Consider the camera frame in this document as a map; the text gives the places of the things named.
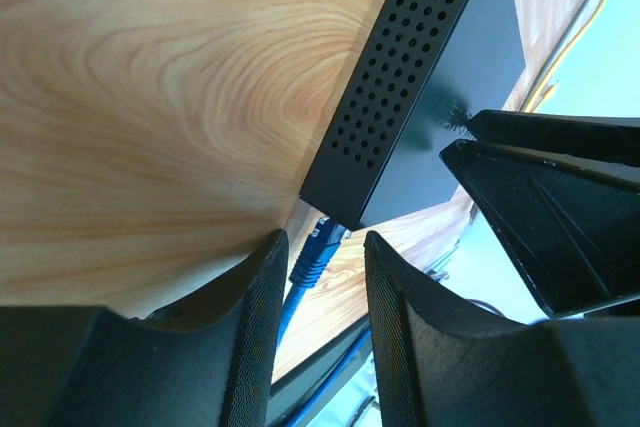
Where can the black network switch box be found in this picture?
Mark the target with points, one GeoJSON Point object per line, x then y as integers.
{"type": "Point", "coordinates": [426, 68]}

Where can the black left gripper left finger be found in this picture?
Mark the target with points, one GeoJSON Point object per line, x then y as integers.
{"type": "Point", "coordinates": [204, 360]}

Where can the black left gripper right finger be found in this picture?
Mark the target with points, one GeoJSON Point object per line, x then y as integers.
{"type": "Point", "coordinates": [443, 361]}

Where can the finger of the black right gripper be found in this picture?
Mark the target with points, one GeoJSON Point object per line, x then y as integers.
{"type": "Point", "coordinates": [561, 194]}

